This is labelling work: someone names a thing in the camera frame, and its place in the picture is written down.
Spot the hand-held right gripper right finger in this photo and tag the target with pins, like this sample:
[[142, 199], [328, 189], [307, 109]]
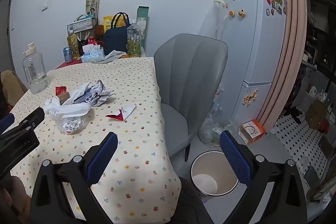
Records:
[[235, 158]]

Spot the cluster of fridge magnets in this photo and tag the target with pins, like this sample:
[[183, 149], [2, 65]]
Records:
[[275, 2]]

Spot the front-load washing machine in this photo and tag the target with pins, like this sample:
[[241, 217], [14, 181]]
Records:
[[299, 92]]

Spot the brown cardboard box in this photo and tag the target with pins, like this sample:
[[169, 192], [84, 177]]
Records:
[[316, 113]]

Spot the brown cloth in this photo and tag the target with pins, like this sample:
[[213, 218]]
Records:
[[11, 87]]

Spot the brown doormat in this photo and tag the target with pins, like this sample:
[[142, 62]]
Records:
[[325, 144]]

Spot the blue tissue pack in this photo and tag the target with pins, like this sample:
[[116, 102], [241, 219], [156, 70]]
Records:
[[92, 56]]

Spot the large clear water jug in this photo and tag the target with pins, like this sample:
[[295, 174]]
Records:
[[34, 71]]

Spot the burger fridge magnet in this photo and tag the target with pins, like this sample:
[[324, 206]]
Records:
[[231, 13]]

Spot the pink curtain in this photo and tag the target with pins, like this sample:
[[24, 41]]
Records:
[[291, 29]]

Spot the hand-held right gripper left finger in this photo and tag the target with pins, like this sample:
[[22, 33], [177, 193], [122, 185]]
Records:
[[103, 157]]

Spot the red cloth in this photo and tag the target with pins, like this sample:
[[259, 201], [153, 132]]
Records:
[[65, 64]]

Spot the small brown packet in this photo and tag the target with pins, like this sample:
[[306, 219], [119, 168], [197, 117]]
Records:
[[63, 98]]

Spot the small red box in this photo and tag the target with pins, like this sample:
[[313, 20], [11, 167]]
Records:
[[60, 89]]

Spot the brown straw broom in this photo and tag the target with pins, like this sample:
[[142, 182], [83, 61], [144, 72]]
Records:
[[321, 190]]

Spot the orange dragon fridge magnet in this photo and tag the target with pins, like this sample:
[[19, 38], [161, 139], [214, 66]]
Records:
[[250, 98]]

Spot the silver foil wrapper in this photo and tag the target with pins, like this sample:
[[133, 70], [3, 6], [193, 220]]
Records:
[[95, 94]]

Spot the person's left hand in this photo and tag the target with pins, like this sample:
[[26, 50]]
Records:
[[13, 197]]

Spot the orange bear fridge magnet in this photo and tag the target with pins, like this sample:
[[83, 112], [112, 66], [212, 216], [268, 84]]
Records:
[[242, 13]]

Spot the clear bag of bottles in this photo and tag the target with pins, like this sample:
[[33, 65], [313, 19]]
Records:
[[212, 132]]

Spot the red and white torn wrapper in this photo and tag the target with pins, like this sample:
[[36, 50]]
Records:
[[120, 114]]

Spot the blue drink can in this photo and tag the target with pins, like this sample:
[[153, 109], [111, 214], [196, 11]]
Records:
[[68, 54]]

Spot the black utensil holder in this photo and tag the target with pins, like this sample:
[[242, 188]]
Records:
[[84, 44]]

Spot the red bag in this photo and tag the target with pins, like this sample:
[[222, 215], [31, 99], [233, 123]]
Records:
[[324, 126]]

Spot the white light switch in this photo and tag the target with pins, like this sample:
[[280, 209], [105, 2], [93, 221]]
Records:
[[45, 5]]

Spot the yellow tea bottle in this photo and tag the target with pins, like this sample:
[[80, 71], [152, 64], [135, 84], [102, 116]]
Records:
[[73, 45]]

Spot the grey upholstered chair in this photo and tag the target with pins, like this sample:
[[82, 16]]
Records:
[[189, 77]]

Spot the loose papers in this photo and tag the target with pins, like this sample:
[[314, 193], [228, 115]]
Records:
[[110, 57]]

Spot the person's leg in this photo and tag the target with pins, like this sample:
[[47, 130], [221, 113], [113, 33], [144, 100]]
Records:
[[191, 200]]

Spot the orange and white cardboard box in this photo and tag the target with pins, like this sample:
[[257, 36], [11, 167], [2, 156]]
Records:
[[253, 130]]

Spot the white hanging mesh bag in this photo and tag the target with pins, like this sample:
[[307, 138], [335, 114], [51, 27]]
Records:
[[218, 22]]

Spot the floral tablecloth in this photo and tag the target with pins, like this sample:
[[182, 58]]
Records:
[[131, 87]]

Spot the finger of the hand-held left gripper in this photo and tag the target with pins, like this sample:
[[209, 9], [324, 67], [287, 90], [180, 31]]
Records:
[[5, 123], [32, 119]]

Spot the red container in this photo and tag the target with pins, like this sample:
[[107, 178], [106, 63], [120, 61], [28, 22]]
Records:
[[94, 43]]

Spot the black cloth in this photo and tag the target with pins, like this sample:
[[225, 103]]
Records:
[[295, 113]]

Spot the white hanging tote bag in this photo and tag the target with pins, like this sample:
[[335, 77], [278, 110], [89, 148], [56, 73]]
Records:
[[92, 3]]

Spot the tall green box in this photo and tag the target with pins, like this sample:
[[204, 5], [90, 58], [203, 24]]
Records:
[[143, 19]]

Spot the white refrigerator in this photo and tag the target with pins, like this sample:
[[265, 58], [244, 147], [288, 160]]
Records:
[[249, 50]]

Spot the white round waste bin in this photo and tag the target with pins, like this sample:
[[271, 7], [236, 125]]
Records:
[[210, 161]]

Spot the yellow snack bag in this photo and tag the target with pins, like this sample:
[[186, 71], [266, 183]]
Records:
[[108, 23]]

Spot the navy lunch bag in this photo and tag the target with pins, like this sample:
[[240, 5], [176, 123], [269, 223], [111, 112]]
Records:
[[115, 41]]

